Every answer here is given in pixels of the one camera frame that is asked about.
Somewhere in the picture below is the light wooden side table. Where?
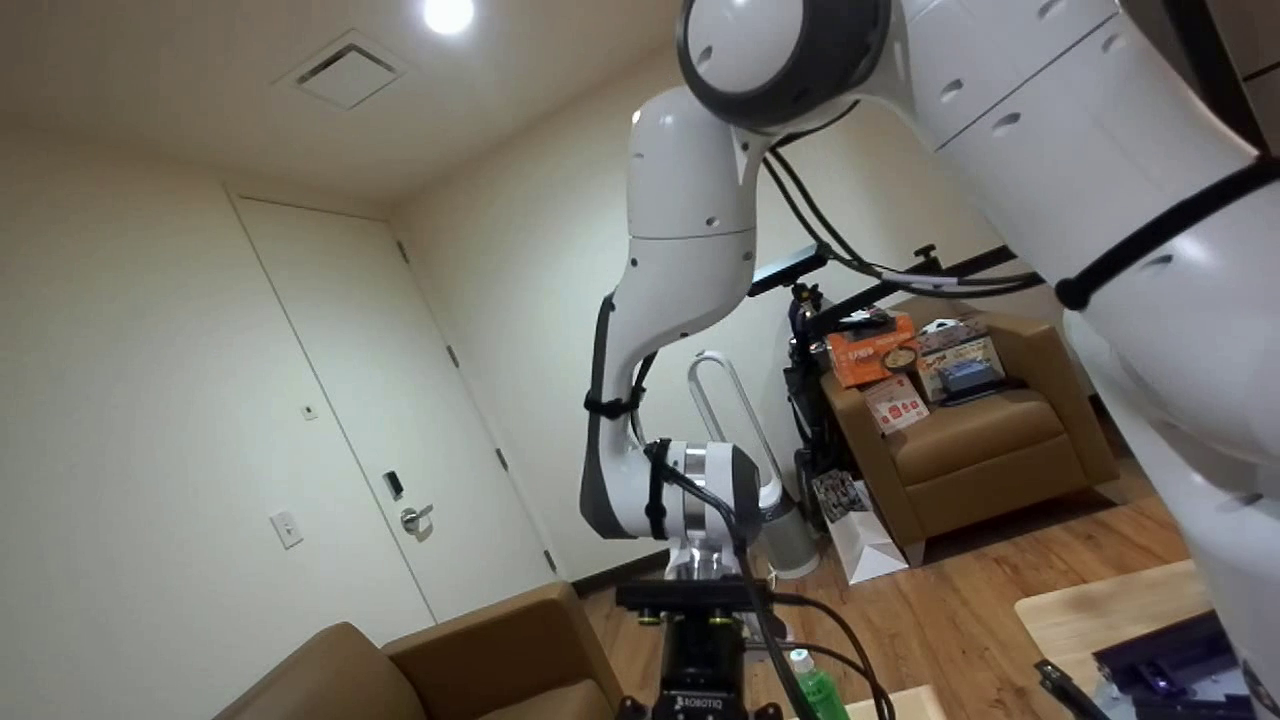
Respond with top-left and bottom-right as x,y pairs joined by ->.
1011,556 -> 1215,694

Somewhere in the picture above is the brown leather sofa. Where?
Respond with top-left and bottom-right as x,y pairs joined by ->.
820,313 -> 1123,564

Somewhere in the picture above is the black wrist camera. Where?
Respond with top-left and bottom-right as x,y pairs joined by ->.
613,572 -> 770,618

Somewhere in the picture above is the white bladeless fan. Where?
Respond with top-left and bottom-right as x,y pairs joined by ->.
683,348 -> 823,581

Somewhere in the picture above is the white room door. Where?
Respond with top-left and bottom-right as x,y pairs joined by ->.
227,190 -> 565,630

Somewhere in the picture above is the tan leather armchair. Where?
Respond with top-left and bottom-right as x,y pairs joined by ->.
212,584 -> 632,720

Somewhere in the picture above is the white ceiling vent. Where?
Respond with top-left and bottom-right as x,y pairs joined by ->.
291,36 -> 405,112

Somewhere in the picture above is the red and white box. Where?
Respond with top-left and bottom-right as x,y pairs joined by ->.
863,376 -> 932,436

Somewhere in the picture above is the dark blue box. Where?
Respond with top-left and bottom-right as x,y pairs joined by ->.
1094,610 -> 1265,720

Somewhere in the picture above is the blue grey box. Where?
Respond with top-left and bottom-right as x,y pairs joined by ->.
922,325 -> 1011,408

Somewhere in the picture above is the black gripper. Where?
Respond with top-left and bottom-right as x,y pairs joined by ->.
651,610 -> 754,720

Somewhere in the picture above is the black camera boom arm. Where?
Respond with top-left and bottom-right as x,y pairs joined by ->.
795,240 -> 1054,333

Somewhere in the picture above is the black equipment stand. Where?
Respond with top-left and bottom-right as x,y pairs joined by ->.
783,284 -> 857,505

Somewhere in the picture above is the silver door lever handle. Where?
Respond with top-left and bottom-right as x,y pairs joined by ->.
395,498 -> 440,544

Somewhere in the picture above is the orange box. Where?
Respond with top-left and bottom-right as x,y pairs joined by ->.
823,325 -> 924,391

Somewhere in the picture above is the round ceiling light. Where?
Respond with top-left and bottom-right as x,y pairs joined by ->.
416,0 -> 482,38

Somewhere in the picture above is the white paper bag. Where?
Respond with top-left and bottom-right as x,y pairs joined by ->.
813,466 -> 911,587

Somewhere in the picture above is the black clamp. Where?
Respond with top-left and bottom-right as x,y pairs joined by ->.
1034,656 -> 1111,720

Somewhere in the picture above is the green plastic bottle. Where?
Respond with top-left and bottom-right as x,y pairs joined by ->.
783,643 -> 853,720

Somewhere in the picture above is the black stereo camera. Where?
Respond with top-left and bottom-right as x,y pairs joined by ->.
748,244 -> 836,294

